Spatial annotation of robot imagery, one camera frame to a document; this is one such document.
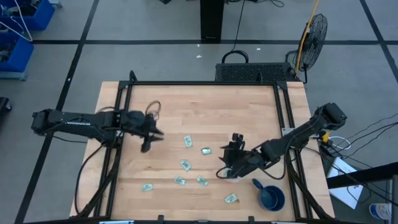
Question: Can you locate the white plastic bottle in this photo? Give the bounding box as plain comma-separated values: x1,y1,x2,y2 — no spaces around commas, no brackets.
369,202,393,221

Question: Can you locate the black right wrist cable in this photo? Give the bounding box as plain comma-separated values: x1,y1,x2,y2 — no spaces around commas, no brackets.
216,166,233,180

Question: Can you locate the yellow cable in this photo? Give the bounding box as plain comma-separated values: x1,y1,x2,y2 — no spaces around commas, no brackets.
294,0,321,74

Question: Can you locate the black looped floor cable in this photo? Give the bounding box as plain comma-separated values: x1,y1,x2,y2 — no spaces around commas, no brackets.
221,0,249,65

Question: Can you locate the clear plastic bowl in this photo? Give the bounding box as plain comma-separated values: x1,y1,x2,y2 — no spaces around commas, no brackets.
223,167,243,184

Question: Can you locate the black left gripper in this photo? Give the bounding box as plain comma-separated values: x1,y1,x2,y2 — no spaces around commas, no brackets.
121,110,165,153

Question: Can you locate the white wire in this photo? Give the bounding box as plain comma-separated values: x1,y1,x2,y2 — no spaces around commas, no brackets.
0,0,34,43

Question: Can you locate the black aluminium table frame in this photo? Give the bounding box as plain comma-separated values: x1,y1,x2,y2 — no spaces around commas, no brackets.
74,70,335,224

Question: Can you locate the blue storage bin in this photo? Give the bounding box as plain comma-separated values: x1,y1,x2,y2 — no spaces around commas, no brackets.
0,30,35,81
0,0,56,32

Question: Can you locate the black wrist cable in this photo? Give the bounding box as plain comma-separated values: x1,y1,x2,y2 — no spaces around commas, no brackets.
144,100,162,121
216,166,233,180

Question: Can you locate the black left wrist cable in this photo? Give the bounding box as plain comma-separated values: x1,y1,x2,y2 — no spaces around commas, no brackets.
144,100,162,121

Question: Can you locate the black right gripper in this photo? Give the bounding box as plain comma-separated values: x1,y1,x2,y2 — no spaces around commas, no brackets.
219,133,259,177

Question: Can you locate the black perforated metal case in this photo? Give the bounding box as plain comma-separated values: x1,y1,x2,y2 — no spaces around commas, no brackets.
215,62,301,83

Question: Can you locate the black metal beam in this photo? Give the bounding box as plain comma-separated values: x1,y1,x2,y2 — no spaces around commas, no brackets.
326,161,398,190

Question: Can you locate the black floor fan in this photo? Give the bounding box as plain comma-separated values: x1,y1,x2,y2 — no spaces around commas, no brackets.
294,12,329,73

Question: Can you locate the black object at floor edge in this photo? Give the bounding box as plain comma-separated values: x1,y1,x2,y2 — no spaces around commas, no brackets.
0,96,12,113

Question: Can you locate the white paper box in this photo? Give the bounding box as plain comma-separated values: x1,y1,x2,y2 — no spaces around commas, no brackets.
326,156,364,210

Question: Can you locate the white cable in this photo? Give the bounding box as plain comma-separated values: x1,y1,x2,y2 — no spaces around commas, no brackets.
328,136,352,151

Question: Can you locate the blue cup with handle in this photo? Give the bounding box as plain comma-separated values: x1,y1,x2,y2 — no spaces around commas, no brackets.
251,177,286,212

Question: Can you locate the black upright pillar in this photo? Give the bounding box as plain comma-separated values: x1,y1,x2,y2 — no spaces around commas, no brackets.
200,0,225,44

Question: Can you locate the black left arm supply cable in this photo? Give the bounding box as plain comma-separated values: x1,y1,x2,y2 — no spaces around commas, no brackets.
74,143,105,215

